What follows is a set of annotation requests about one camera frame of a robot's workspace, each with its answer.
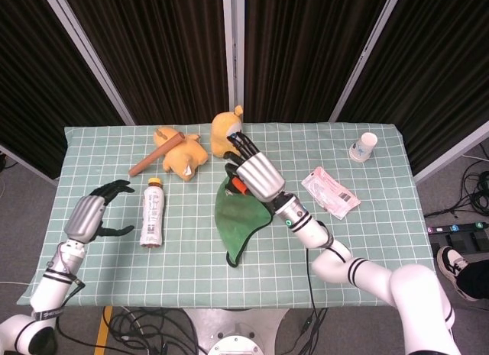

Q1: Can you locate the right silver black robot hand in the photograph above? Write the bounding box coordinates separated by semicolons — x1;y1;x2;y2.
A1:
223;132;287;203

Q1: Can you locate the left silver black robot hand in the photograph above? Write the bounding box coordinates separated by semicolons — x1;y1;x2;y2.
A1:
63;179;136;244

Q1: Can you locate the green cloth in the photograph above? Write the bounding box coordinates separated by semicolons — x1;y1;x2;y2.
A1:
213;167;274;267

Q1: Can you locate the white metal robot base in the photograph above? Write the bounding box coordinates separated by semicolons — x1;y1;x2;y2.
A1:
183;308;291;355

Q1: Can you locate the yellow one-eyed plush toy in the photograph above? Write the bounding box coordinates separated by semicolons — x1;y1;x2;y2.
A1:
211;105;245;158

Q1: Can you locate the green checked tablecloth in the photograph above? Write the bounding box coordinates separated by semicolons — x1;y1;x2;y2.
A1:
17;121;440;308

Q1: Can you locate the pink white plastic package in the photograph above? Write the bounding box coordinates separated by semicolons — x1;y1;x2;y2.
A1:
300;166;361;221

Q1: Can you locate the drink bottle with yellow cap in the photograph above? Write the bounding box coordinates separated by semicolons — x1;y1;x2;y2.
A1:
139;176;167;250

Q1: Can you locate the lying yellow plush toy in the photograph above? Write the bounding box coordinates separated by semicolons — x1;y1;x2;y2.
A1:
153;126;209;182

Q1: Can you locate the brown cardboard tube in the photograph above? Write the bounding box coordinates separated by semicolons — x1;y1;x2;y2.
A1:
128;132;186;178

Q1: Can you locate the white paper cup blue flower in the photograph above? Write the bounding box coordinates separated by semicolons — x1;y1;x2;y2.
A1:
348;131;378;163

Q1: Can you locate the yellow floor tape strip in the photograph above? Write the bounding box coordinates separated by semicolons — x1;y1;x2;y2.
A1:
93;305;114;355

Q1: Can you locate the black fabric partition panel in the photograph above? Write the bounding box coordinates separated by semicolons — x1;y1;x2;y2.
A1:
232;0;403;124
51;0;235;125
0;0;133;185
331;0;489;184

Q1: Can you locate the black white sneaker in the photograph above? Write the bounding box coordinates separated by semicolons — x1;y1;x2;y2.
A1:
436;245;482;302

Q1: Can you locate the black trouser leg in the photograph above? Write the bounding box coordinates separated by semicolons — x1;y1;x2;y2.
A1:
456;258;489;301

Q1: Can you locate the black cable tangle under table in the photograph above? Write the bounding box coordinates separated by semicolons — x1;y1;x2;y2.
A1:
57;307;200;355

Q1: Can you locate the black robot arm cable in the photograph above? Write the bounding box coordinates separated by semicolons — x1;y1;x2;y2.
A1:
297;247;329;355

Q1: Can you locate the black floor cable bundle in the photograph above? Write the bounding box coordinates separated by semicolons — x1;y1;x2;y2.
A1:
423;156;489;219

